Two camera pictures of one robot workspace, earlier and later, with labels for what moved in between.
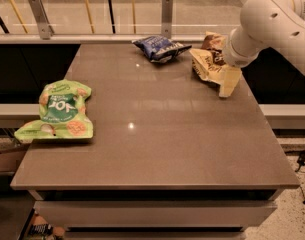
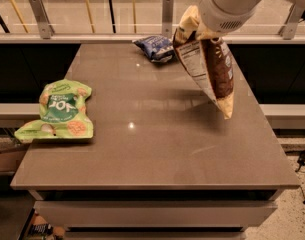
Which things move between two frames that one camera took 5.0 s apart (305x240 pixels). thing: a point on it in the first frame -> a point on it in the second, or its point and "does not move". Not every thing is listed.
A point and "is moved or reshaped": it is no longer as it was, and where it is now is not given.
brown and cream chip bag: [209, 63] is moved or reshaped
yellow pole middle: [88, 7] does not move
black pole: [111, 8] does not move
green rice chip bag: [62, 106] does not move
